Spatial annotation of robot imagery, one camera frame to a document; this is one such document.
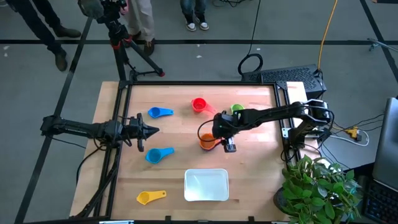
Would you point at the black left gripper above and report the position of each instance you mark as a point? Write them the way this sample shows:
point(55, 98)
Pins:
point(135, 130)

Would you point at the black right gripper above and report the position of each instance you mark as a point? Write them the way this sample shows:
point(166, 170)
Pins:
point(224, 124)

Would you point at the orange measuring cup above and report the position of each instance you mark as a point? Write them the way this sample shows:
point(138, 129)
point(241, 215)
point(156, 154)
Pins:
point(206, 142)

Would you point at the yellow measuring cup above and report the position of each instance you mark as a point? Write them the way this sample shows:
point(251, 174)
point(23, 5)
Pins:
point(144, 198)

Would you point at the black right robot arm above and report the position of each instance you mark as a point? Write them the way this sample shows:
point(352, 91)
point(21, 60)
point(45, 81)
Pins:
point(273, 113)

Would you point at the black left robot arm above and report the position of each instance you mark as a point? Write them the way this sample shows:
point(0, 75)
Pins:
point(77, 127)

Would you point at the small dark blue measuring cup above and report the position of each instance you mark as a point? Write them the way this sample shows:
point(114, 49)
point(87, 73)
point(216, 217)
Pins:
point(157, 112)

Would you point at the large light blue measuring cup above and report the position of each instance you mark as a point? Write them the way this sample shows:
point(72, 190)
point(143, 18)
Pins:
point(154, 155)

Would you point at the green measuring cup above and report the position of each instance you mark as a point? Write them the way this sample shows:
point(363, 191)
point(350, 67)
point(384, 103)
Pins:
point(237, 107)

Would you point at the white plastic basket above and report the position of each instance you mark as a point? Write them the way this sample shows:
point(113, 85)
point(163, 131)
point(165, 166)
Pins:
point(206, 184)

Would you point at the red measuring cup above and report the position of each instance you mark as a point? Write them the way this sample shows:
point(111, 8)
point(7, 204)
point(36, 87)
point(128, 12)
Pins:
point(199, 105)

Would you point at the dark plant pot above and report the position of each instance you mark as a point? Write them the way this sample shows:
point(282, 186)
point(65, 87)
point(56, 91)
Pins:
point(279, 200)

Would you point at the black perforated computer case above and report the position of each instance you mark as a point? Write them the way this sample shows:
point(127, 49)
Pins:
point(286, 76)

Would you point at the green leafy plant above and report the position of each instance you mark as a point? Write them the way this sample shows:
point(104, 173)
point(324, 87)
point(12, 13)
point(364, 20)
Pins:
point(317, 189)

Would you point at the person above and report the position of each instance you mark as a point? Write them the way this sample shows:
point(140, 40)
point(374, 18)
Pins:
point(46, 28)
point(141, 18)
point(194, 15)

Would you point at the yellow power strip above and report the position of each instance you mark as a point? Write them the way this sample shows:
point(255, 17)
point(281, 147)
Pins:
point(353, 132)

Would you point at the grey fuzzy microphone cover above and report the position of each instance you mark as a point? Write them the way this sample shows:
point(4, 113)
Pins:
point(90, 7)

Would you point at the black keyboard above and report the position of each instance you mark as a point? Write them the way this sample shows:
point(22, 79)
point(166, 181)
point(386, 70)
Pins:
point(382, 202)

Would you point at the black aluminium table frame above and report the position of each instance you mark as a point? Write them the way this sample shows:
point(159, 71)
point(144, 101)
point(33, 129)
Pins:
point(199, 83)

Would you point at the black camera tripod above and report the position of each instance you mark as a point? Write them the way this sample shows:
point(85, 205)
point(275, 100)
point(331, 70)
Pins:
point(119, 46)

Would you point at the black camera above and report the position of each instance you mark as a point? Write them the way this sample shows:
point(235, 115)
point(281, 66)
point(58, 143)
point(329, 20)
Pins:
point(113, 7)

